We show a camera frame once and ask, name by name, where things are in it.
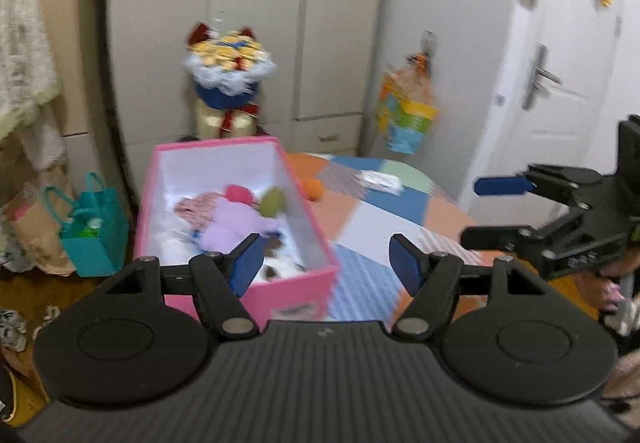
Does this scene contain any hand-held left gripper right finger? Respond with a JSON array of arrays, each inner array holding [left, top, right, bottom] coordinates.
[[389, 233, 549, 339]]

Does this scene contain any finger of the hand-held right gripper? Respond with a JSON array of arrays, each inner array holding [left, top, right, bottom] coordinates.
[[460, 207, 592, 258], [474, 163, 607, 204]]

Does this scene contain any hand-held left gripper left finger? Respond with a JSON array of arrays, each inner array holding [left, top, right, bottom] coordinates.
[[102, 233, 266, 339]]

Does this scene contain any white plush toy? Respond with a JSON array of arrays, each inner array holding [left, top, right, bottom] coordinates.
[[252, 233, 307, 285]]

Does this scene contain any purple plush toy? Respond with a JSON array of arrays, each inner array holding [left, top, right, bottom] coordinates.
[[199, 200, 281, 252]]

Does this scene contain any pink storage box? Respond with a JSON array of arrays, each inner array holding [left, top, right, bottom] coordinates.
[[132, 136, 342, 324]]

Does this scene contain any green oval plush toy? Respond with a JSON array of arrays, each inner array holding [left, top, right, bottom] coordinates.
[[257, 188, 289, 218]]

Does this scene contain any pink floral cloth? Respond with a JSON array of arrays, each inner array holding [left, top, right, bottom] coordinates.
[[172, 192, 227, 235]]

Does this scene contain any patchwork blanket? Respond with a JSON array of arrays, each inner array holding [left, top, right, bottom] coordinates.
[[285, 152, 601, 324]]

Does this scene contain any white door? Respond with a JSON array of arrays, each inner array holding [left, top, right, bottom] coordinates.
[[480, 0, 627, 224]]

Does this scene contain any white tissue pack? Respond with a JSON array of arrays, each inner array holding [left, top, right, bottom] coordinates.
[[361, 169, 405, 196]]

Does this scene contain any orange plush ball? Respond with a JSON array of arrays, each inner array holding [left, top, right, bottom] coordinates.
[[300, 177, 325, 202]]

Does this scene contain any colourful paper bag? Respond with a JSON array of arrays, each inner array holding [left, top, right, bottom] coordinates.
[[375, 52, 440, 154]]

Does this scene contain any cream box with red ribbon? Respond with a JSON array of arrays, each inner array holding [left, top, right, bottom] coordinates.
[[194, 99, 262, 140]]

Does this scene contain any teal gift bag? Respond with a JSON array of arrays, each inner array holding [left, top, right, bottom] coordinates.
[[45, 172, 130, 278]]

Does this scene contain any blue wrapped flower bouquet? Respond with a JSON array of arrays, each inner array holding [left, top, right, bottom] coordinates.
[[182, 22, 278, 110]]

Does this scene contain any white sneaker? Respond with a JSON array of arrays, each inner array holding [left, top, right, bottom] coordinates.
[[32, 305, 62, 329], [0, 308, 29, 353]]

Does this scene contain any brown paper bag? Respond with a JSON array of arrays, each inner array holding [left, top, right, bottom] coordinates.
[[0, 183, 76, 276]]

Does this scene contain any beige wardrobe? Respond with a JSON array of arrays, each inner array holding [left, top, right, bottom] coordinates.
[[107, 0, 390, 188]]

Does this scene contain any cream knitted cardigan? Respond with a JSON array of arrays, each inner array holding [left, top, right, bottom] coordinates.
[[0, 0, 68, 168]]

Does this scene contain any metal door handle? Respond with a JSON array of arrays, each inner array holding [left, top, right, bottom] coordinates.
[[522, 44, 562, 111]]

